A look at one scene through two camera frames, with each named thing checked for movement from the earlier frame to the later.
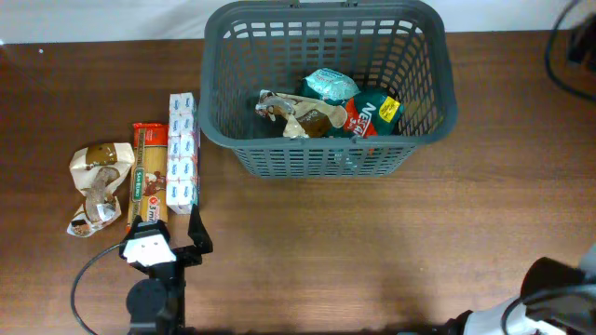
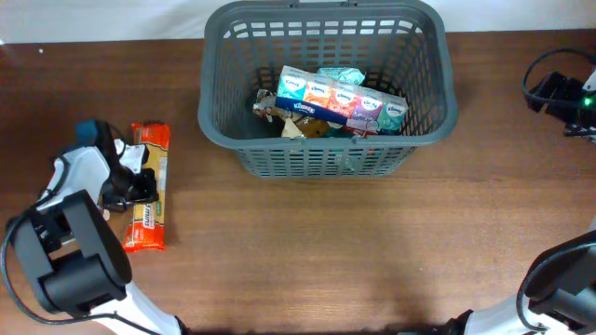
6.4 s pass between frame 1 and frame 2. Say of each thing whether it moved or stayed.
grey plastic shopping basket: stayed
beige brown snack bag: stayed
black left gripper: moved
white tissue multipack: moved
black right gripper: moved
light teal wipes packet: moved
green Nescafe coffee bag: moved
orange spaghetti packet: stayed
